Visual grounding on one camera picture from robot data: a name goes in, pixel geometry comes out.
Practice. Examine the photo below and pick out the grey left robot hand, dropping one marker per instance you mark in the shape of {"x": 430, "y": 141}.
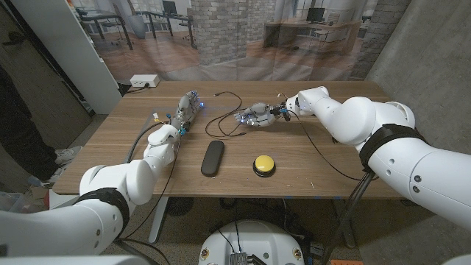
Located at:
{"x": 184, "y": 110}

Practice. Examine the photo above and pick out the white sneaker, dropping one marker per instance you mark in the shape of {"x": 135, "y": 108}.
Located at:
{"x": 68, "y": 154}

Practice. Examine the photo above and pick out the printed office backdrop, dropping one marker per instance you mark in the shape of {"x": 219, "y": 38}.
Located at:
{"x": 221, "y": 40}

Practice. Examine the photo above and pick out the person in dark trousers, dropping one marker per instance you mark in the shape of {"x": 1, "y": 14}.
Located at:
{"x": 18, "y": 147}

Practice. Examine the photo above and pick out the grey table leg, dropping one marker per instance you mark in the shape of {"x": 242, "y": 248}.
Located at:
{"x": 158, "y": 221}
{"x": 349, "y": 235}

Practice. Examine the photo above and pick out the brown wooden door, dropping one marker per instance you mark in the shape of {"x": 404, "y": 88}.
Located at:
{"x": 40, "y": 92}

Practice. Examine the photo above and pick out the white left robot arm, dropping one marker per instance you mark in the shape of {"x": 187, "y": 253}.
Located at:
{"x": 121, "y": 180}

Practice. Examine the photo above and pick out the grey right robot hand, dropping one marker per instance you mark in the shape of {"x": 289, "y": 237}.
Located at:
{"x": 259, "y": 115}

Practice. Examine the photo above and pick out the orange flat object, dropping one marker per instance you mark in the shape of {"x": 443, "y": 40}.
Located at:
{"x": 346, "y": 262}

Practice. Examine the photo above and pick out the white power strip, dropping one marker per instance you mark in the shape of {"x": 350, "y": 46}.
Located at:
{"x": 144, "y": 80}

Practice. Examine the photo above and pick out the yellow push button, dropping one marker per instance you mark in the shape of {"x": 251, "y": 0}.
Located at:
{"x": 264, "y": 163}

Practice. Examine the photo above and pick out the black round floor fan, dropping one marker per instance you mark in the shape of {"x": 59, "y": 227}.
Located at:
{"x": 179, "y": 206}

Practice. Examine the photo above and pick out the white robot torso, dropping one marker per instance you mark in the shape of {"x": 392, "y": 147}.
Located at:
{"x": 254, "y": 239}

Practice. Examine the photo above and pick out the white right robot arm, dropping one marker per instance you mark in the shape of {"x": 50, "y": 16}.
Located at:
{"x": 368, "y": 117}

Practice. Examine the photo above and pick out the white cabinet panel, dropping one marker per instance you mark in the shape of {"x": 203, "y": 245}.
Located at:
{"x": 73, "y": 51}

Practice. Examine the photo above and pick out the black glasses case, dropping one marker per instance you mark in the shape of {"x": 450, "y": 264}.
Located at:
{"x": 212, "y": 158}

